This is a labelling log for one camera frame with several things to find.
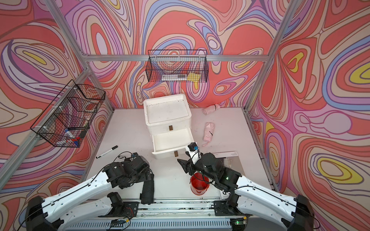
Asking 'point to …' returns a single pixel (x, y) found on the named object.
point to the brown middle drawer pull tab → (176, 153)
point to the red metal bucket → (199, 183)
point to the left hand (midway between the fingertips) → (146, 176)
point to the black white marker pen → (112, 148)
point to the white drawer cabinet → (167, 113)
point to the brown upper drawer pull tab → (170, 127)
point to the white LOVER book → (233, 156)
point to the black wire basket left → (69, 115)
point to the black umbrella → (148, 191)
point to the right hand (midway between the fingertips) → (183, 160)
